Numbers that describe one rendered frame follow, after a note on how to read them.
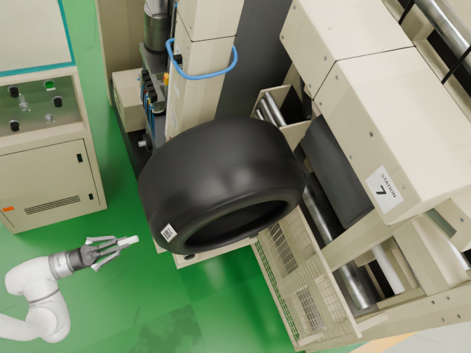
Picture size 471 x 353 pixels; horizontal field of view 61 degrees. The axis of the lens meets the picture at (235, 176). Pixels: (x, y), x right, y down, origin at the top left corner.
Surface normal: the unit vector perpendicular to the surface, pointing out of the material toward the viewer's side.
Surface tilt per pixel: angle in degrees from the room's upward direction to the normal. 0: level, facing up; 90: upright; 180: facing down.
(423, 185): 0
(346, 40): 0
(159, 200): 61
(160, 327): 0
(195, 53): 90
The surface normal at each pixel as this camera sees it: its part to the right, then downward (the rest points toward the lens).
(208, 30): 0.37, 0.85
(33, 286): 0.25, 0.11
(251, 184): 0.40, 0.24
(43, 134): 0.20, -0.46
